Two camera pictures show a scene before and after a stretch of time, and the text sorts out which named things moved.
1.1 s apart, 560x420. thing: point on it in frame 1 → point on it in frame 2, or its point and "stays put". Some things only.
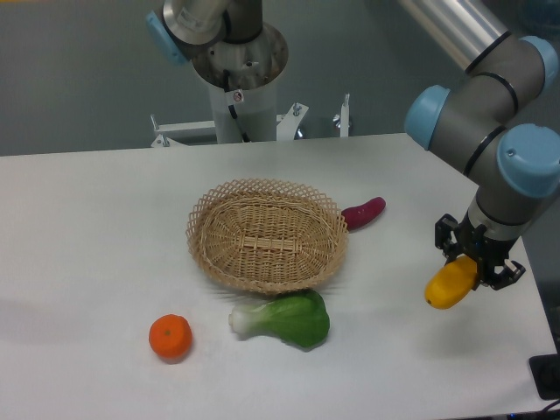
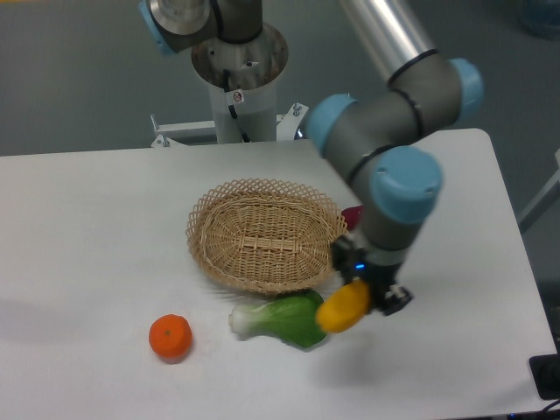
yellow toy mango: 450,283 → 344,307
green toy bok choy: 300,317 stays put
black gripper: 473,241 → 379,278
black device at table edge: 546,373 stays put
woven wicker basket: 267,235 stays put
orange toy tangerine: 171,335 stays put
